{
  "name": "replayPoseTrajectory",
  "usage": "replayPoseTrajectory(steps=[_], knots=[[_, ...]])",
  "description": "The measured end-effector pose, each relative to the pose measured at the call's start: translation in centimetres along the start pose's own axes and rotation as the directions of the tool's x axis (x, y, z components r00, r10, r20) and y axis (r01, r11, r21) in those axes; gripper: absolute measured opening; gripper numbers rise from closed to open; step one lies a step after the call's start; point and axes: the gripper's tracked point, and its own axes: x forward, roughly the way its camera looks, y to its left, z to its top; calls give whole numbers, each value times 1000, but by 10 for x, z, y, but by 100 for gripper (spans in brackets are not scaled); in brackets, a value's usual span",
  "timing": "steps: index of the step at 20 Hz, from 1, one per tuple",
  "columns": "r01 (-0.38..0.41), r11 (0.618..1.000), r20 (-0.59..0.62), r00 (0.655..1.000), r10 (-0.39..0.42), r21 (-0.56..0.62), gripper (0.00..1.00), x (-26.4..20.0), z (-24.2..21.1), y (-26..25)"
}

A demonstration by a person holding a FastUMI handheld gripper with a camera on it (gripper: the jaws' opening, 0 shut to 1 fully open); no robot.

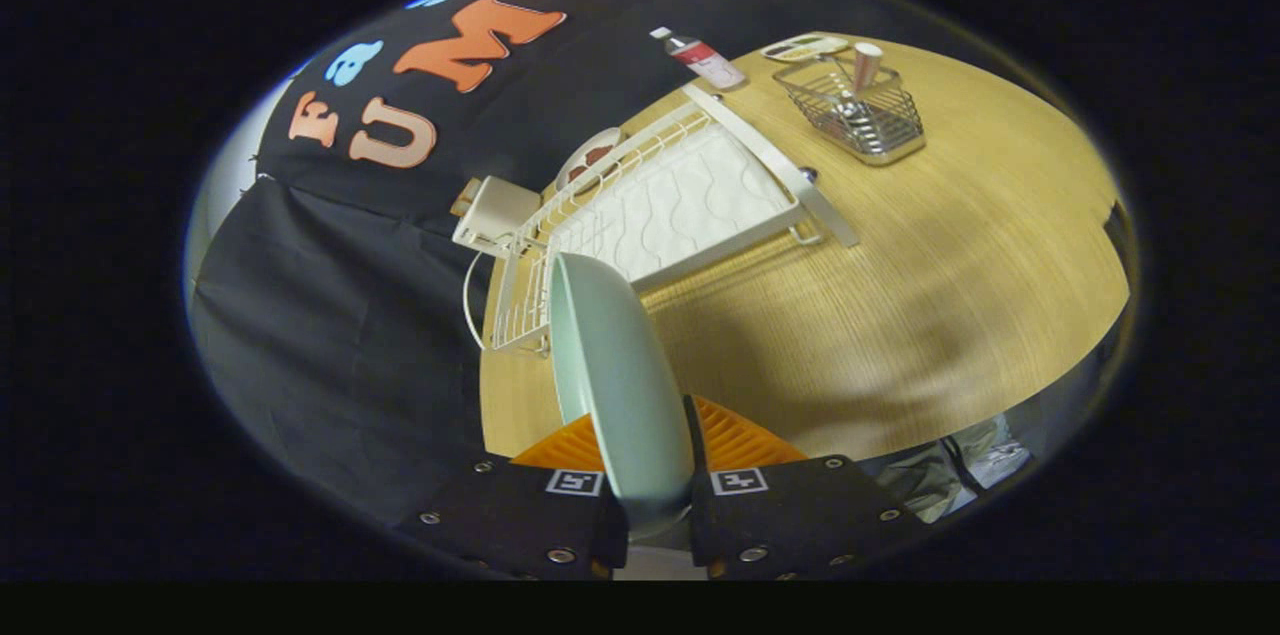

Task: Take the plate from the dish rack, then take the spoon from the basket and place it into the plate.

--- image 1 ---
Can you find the white divided snack tray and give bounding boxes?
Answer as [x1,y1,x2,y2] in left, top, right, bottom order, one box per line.
[760,33,851,64]

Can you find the pale green plate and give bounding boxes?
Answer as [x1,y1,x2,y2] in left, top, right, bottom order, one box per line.
[548,252,696,541]

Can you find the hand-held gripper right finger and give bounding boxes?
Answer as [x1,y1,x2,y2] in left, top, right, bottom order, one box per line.
[683,395,926,581]

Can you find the white wire dish rack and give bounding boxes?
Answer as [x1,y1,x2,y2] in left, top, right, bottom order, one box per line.
[463,83,861,356]

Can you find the silver wire basket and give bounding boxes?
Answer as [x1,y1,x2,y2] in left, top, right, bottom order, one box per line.
[772,55,927,166]

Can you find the spoon with pale handle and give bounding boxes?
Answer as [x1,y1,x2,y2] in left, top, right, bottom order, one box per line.
[835,42,885,121]

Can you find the white toaster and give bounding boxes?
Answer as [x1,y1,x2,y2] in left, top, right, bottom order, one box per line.
[452,175,541,259]

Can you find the white plate with meat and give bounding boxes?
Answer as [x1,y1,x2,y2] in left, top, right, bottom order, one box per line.
[555,127,626,191]

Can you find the clear bottle with red label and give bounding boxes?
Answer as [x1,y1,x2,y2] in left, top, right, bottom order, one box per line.
[650,26,748,91]

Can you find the black backdrop cloth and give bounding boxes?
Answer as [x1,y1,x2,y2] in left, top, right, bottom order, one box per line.
[190,0,901,526]

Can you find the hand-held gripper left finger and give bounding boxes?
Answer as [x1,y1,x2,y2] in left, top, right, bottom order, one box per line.
[400,413,629,581]

